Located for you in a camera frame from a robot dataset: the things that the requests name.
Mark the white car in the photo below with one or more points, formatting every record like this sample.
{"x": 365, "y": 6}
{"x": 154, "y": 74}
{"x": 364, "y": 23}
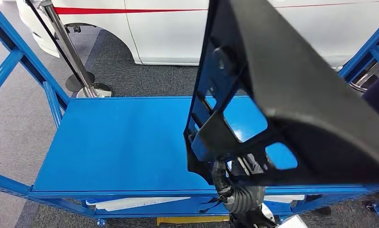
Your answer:
{"x": 164, "y": 34}

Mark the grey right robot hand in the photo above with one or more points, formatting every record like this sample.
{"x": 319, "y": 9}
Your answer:
{"x": 247, "y": 165}

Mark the black plastic plate frame part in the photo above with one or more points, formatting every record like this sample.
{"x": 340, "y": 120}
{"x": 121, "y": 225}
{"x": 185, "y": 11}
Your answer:
{"x": 302, "y": 94}

